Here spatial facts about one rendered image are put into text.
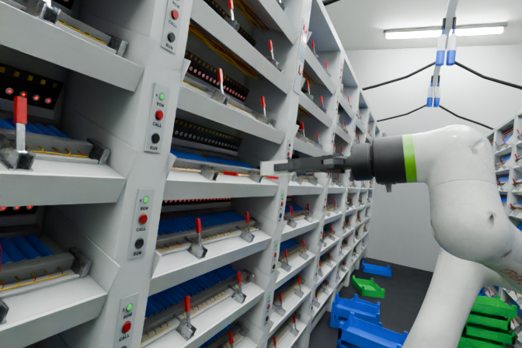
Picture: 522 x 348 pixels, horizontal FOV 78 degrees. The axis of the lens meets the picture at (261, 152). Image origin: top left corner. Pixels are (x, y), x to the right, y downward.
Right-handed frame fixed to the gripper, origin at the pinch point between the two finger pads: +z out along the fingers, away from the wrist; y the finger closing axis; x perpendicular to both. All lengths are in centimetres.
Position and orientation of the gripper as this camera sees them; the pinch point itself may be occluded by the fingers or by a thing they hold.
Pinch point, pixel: (277, 168)
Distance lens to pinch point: 72.7
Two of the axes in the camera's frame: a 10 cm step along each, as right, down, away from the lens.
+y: 4.1, 1.1, 9.0
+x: -0.4, -9.9, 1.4
